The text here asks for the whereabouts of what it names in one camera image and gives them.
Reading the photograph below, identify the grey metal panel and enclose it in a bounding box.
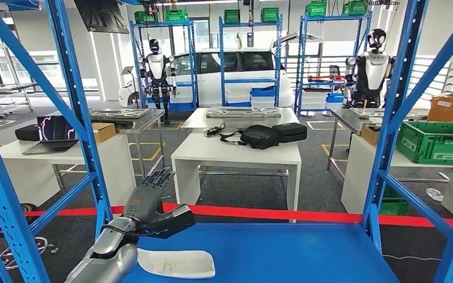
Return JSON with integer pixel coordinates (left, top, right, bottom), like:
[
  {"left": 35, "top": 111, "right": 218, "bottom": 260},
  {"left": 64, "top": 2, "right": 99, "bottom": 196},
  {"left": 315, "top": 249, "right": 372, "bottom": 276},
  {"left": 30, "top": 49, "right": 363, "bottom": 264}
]
[
  {"left": 350, "top": 107, "right": 431, "bottom": 120},
  {"left": 90, "top": 108, "right": 152, "bottom": 121},
  {"left": 206, "top": 107, "right": 283, "bottom": 119}
]

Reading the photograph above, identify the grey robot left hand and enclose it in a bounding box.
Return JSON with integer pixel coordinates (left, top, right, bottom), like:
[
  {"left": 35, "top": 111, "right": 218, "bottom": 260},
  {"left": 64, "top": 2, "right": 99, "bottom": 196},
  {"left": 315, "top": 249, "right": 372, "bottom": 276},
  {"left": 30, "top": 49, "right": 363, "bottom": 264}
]
[{"left": 122, "top": 167, "right": 196, "bottom": 240}]

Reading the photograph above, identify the black laptop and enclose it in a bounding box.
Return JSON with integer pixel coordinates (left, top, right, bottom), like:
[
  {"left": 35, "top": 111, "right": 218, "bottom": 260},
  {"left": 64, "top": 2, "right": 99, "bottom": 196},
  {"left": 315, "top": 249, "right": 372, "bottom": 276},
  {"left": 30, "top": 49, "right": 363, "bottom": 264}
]
[{"left": 21, "top": 115, "right": 80, "bottom": 156}]

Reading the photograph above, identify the large cardboard box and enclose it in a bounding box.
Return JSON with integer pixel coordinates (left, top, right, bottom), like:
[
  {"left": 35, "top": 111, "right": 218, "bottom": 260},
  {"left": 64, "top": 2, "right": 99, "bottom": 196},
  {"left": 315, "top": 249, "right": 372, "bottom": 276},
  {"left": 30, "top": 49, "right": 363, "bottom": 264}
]
[{"left": 426, "top": 93, "right": 453, "bottom": 123}]

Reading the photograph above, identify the coiled floor cable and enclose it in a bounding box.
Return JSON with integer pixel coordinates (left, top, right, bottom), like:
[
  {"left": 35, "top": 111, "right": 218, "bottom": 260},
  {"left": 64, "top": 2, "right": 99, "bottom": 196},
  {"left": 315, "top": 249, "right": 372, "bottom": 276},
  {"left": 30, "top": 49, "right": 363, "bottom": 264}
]
[{"left": 0, "top": 236, "right": 59, "bottom": 270}]

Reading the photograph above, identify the white plastic car part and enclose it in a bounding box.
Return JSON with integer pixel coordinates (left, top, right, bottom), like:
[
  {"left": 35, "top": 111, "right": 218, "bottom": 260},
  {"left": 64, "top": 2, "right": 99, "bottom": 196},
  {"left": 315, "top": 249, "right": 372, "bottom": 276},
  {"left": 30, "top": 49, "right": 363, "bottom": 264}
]
[{"left": 137, "top": 248, "right": 216, "bottom": 280}]

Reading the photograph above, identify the green plastic crate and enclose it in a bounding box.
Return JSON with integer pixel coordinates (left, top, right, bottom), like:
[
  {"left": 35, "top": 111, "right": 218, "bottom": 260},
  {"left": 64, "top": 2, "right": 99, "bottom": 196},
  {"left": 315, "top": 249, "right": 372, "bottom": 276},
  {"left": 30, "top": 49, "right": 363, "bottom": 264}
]
[
  {"left": 223, "top": 9, "right": 241, "bottom": 24},
  {"left": 260, "top": 7, "right": 280, "bottom": 23},
  {"left": 379, "top": 185, "right": 411, "bottom": 216},
  {"left": 395, "top": 121, "right": 453, "bottom": 167},
  {"left": 134, "top": 11, "right": 157, "bottom": 24},
  {"left": 343, "top": 0, "right": 368, "bottom": 17},
  {"left": 306, "top": 2, "right": 327, "bottom": 17},
  {"left": 164, "top": 9, "right": 189, "bottom": 22}
]

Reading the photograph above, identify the black carry case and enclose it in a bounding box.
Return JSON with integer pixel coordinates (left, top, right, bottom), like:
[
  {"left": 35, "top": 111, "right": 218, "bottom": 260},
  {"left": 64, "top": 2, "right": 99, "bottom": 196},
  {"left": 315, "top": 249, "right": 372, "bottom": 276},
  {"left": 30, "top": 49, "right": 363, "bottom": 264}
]
[
  {"left": 272, "top": 122, "right": 308, "bottom": 143},
  {"left": 14, "top": 124, "right": 41, "bottom": 142}
]

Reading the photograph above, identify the black hanging pendant control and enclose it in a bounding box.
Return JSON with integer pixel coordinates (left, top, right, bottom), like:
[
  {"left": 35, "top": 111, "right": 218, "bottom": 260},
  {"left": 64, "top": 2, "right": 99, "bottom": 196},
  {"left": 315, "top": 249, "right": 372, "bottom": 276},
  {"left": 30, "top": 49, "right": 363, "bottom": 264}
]
[{"left": 245, "top": 0, "right": 255, "bottom": 48}]

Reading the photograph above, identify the white floor cable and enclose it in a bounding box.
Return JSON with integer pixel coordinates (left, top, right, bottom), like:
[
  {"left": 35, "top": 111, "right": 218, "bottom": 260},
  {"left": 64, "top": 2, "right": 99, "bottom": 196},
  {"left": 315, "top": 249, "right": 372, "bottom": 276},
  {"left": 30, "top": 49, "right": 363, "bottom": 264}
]
[{"left": 382, "top": 254, "right": 446, "bottom": 263}]

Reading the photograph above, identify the tablet on floor stand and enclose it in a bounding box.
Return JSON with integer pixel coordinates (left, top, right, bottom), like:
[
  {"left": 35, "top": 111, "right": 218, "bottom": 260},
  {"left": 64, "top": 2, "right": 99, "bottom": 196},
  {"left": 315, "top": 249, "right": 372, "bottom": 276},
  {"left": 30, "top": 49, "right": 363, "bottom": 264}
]
[{"left": 121, "top": 65, "right": 140, "bottom": 109}]

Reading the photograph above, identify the black hanging screen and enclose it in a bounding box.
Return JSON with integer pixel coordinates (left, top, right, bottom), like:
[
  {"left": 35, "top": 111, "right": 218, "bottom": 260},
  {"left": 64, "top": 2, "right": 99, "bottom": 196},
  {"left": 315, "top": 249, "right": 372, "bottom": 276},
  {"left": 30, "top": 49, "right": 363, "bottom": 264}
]
[{"left": 73, "top": 0, "right": 130, "bottom": 34}]

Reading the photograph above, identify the white table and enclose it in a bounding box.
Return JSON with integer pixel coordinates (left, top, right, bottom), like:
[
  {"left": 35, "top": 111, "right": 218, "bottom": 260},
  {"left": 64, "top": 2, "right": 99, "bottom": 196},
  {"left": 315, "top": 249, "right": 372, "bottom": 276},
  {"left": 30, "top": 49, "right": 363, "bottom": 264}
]
[
  {"left": 170, "top": 130, "right": 302, "bottom": 223},
  {"left": 340, "top": 134, "right": 453, "bottom": 218},
  {"left": 0, "top": 133, "right": 137, "bottom": 208}
]

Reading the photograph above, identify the red barrier tape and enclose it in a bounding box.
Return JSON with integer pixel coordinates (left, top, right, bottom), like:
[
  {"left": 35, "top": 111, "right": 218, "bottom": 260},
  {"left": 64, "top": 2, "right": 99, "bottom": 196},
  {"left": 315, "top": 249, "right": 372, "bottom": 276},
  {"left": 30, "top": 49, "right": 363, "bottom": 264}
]
[{"left": 0, "top": 203, "right": 453, "bottom": 228}]

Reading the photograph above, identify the white storage bin stack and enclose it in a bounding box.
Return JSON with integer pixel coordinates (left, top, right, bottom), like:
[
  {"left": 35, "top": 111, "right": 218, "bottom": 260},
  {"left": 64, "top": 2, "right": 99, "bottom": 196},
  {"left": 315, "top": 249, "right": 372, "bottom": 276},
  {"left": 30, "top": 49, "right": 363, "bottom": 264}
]
[{"left": 225, "top": 84, "right": 252, "bottom": 104}]

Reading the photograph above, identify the blue metal shelf rack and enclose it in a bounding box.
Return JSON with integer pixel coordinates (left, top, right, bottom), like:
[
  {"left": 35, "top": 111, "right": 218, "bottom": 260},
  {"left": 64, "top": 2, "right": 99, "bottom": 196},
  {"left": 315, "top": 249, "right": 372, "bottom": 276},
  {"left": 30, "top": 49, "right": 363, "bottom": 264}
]
[
  {"left": 129, "top": 19, "right": 199, "bottom": 112},
  {"left": 294, "top": 11, "right": 373, "bottom": 114},
  {"left": 218, "top": 15, "right": 283, "bottom": 108},
  {"left": 0, "top": 0, "right": 453, "bottom": 283}
]

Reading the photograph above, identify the clear plastic bag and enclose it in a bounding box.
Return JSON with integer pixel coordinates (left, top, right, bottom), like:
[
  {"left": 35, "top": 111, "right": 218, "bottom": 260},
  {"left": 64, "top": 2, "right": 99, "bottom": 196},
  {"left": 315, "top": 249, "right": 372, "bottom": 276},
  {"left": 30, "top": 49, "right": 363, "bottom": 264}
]
[{"left": 425, "top": 187, "right": 445, "bottom": 202}]

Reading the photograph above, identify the small cardboard box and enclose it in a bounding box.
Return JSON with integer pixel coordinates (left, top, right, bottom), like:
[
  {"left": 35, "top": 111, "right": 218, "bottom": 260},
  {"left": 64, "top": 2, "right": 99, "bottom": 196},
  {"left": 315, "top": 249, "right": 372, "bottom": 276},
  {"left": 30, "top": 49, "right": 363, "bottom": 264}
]
[
  {"left": 360, "top": 123, "right": 382, "bottom": 146},
  {"left": 91, "top": 122, "right": 117, "bottom": 144}
]

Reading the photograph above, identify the steel trolley table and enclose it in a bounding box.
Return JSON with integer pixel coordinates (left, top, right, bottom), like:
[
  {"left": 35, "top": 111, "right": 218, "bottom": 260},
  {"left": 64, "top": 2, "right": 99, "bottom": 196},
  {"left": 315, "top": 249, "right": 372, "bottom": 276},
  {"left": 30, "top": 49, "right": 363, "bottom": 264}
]
[{"left": 0, "top": 83, "right": 37, "bottom": 119}]

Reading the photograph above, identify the white car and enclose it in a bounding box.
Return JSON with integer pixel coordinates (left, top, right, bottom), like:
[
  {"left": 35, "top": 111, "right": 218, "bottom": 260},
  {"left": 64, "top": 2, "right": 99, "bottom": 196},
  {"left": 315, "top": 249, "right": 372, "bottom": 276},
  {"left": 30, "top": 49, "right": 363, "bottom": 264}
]
[{"left": 117, "top": 47, "right": 294, "bottom": 109}]

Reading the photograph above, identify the black white humanoid robot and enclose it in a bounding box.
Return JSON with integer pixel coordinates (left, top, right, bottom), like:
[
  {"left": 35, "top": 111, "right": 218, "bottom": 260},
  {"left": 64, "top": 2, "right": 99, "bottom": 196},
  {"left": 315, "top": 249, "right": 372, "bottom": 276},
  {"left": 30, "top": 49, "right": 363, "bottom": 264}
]
[
  {"left": 343, "top": 28, "right": 396, "bottom": 109},
  {"left": 140, "top": 38, "right": 178, "bottom": 126}
]

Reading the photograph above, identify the black cable bundle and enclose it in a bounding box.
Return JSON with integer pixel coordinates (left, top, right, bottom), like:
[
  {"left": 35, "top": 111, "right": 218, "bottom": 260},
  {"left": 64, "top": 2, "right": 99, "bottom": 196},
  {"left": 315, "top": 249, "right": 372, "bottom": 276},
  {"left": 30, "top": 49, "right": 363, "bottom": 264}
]
[{"left": 204, "top": 123, "right": 227, "bottom": 138}]

